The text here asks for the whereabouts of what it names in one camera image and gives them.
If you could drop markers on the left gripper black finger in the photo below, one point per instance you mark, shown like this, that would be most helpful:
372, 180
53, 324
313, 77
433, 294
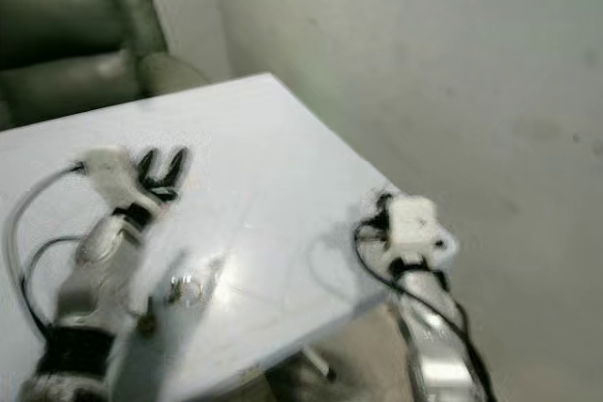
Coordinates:
145, 168
177, 167

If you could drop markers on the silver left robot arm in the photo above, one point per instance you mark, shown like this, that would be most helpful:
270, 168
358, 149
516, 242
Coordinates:
89, 280

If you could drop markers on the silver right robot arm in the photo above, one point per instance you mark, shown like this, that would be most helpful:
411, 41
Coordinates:
443, 345

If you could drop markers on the light blue folding table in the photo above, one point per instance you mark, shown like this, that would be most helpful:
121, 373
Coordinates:
273, 185

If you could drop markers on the dark green leather sofa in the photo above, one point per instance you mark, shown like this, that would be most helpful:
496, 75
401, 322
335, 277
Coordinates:
66, 44

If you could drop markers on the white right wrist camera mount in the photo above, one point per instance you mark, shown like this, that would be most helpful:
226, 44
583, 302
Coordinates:
416, 228

